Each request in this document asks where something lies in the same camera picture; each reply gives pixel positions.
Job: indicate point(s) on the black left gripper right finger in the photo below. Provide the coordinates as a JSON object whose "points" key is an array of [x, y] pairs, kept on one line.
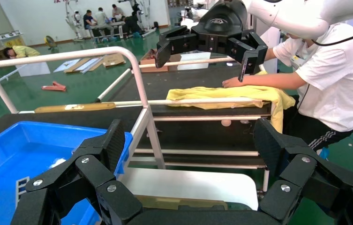
{"points": [[297, 169]]}

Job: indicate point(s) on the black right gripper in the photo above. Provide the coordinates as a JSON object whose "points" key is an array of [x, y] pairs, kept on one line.
{"points": [[219, 21]]}

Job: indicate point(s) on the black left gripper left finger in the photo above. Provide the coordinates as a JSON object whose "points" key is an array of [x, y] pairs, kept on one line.
{"points": [[86, 167]]}

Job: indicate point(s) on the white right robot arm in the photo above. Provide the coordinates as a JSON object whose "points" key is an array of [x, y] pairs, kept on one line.
{"points": [[300, 15]]}

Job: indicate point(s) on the black container with tan rim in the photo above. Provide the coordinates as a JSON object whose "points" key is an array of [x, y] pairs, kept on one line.
{"points": [[179, 202]]}

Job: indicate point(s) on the yellow cloth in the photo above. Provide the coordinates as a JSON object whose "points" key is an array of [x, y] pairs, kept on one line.
{"points": [[226, 93]]}

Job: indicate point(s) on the black-topped cart with white tubes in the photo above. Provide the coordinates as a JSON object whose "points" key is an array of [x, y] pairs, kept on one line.
{"points": [[179, 80]]}

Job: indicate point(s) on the tan wooden edge strip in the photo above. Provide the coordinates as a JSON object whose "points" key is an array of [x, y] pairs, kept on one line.
{"points": [[73, 107]]}

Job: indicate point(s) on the large brown cardboard box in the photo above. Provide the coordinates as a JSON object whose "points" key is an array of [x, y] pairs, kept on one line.
{"points": [[146, 62]]}

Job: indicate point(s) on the white round knob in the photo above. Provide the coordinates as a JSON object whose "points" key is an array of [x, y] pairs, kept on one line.
{"points": [[244, 121], [226, 123]]}

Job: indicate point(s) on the blue plastic bin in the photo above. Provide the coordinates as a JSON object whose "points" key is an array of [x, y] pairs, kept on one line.
{"points": [[14, 155]]}

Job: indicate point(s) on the crouching person in black clothes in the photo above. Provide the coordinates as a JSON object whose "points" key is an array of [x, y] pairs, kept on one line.
{"points": [[132, 23]]}

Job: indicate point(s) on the red angled floor object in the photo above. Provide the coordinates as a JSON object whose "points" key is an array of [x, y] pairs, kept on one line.
{"points": [[54, 87]]}

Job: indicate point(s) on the flat cardboard sheet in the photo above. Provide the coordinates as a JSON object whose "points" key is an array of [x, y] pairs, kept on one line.
{"points": [[114, 60]]}

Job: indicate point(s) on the person in white T-shirt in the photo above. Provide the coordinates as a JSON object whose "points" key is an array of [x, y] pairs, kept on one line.
{"points": [[334, 74]]}

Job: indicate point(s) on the seated person in light shirt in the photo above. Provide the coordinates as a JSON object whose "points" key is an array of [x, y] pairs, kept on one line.
{"points": [[117, 11]]}

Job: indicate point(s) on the flat boards pile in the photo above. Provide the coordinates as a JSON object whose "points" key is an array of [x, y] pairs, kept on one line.
{"points": [[80, 64]]}

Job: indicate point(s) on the grey work table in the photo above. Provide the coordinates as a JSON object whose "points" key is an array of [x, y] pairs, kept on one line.
{"points": [[108, 25]]}

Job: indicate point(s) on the white floor board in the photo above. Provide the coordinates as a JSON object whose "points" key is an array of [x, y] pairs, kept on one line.
{"points": [[33, 69]]}

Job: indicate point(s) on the white tube handrail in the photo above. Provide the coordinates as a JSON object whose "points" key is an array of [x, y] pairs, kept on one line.
{"points": [[70, 54]]}

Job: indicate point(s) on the seated person in grey shirt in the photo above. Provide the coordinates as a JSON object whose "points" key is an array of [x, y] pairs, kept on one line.
{"points": [[102, 18]]}

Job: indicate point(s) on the white floor pole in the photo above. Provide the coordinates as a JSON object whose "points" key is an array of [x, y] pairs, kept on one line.
{"points": [[8, 74]]}

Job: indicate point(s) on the seated person in dark shirt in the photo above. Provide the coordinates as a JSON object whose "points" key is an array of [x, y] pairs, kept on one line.
{"points": [[88, 20]]}

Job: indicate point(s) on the yellow floor fan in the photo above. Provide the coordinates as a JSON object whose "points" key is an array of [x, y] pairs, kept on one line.
{"points": [[50, 42]]}

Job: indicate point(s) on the person in yellow jacket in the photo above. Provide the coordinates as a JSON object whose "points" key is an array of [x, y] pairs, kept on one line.
{"points": [[24, 51]]}

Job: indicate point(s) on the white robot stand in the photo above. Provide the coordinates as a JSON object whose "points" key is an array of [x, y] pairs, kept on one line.
{"points": [[76, 20]]}

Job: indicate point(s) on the white wall shelf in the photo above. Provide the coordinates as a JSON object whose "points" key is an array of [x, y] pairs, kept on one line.
{"points": [[7, 36]]}

